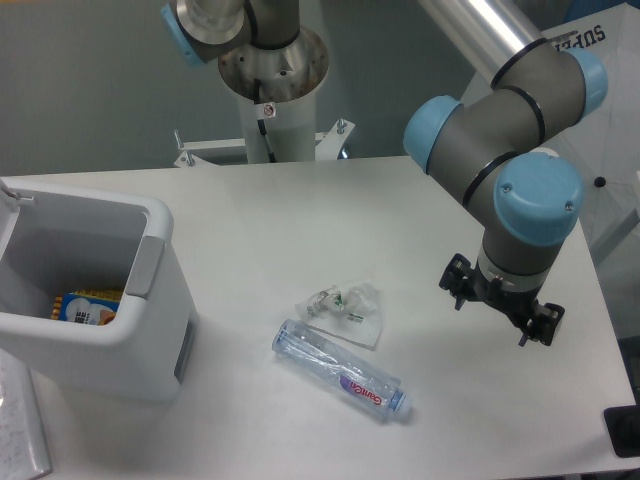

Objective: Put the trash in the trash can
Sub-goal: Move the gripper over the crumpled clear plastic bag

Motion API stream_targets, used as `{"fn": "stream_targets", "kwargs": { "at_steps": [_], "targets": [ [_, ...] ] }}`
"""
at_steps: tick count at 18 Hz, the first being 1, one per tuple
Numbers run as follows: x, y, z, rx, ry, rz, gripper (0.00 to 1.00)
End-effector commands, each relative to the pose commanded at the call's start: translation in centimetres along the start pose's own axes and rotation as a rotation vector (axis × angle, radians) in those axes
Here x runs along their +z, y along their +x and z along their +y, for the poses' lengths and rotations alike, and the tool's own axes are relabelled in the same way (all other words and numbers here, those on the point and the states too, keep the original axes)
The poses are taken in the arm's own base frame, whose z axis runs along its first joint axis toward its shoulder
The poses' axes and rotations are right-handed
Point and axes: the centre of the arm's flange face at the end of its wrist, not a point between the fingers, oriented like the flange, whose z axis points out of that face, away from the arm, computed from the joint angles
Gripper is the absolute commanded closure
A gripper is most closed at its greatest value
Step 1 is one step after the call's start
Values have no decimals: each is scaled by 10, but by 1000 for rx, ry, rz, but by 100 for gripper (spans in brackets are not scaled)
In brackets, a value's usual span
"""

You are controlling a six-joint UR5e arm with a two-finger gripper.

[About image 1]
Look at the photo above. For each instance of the blue orange snack package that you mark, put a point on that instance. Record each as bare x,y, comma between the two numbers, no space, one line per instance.
90,307

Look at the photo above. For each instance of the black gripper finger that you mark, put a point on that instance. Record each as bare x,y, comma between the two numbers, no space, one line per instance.
458,280
542,325

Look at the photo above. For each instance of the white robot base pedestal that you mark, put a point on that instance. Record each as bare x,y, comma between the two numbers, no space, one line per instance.
278,86

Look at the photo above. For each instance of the white umbrella with lettering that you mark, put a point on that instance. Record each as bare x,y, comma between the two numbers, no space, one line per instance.
605,145

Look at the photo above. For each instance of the clear plastic water bottle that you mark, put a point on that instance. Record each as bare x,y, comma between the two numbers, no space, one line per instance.
367,386

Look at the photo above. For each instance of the white metal mounting bracket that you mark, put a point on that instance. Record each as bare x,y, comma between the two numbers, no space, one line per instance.
276,146

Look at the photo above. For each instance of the black device at edge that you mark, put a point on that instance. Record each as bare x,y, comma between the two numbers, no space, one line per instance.
623,428

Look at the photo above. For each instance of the white plastic trash can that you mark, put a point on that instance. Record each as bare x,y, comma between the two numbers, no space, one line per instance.
57,239

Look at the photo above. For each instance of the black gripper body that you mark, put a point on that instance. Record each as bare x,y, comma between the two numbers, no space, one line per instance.
513,295

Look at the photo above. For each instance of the clear plastic wrapper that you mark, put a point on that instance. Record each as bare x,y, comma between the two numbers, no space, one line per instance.
350,311

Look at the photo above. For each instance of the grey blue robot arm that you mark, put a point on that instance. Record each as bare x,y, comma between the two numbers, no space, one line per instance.
485,155

